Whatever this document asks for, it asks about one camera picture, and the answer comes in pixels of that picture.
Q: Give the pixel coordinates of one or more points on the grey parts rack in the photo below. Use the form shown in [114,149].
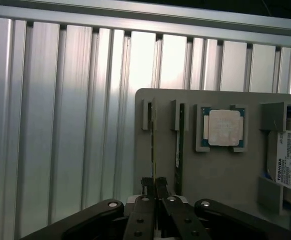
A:
[223,175]

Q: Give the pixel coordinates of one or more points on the silver CPU chip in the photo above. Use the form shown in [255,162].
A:
[223,127]

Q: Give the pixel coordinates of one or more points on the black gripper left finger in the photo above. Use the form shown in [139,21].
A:
[140,220]

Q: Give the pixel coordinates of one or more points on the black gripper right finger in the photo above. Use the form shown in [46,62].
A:
[180,220]

